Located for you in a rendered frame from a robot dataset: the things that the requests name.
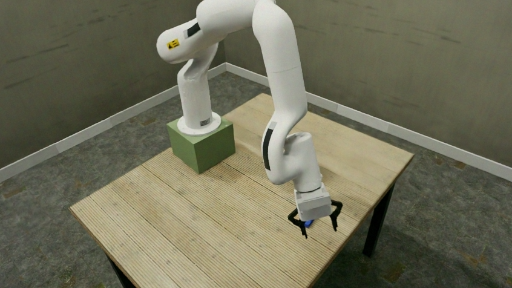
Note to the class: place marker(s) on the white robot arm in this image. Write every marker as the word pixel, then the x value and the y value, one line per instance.
pixel 275 32

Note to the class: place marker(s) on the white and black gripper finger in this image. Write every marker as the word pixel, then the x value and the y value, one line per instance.
pixel 335 213
pixel 296 222

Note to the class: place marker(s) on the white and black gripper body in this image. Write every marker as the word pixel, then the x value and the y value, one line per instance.
pixel 314 213

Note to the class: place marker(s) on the blue rectangular block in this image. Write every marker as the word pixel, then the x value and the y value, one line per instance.
pixel 308 223

